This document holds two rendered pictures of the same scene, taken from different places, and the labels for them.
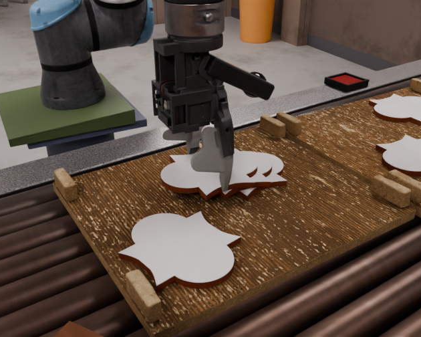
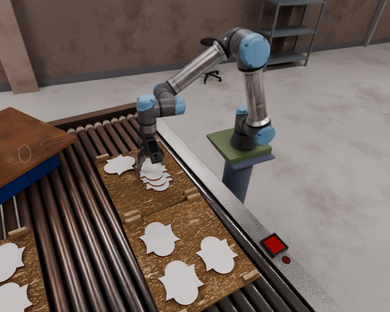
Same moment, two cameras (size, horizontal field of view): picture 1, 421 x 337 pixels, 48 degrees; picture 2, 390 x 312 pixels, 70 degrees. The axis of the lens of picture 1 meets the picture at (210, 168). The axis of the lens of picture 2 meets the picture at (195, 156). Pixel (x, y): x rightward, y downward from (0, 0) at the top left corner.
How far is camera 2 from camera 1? 1.36 m
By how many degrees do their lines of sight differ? 72
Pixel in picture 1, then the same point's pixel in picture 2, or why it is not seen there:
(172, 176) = (147, 160)
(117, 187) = not seen: hidden behind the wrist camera
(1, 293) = (119, 142)
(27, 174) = (173, 139)
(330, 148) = (173, 209)
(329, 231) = (117, 196)
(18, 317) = (110, 145)
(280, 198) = (138, 188)
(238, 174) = (145, 174)
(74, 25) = (239, 119)
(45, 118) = (222, 138)
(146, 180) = not seen: hidden behind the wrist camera
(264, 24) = not seen: outside the picture
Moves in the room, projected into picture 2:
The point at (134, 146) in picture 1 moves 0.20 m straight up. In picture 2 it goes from (189, 159) to (191, 126)
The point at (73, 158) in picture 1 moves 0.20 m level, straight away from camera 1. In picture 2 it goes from (182, 147) to (216, 142)
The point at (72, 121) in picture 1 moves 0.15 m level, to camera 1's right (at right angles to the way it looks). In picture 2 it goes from (219, 145) to (220, 163)
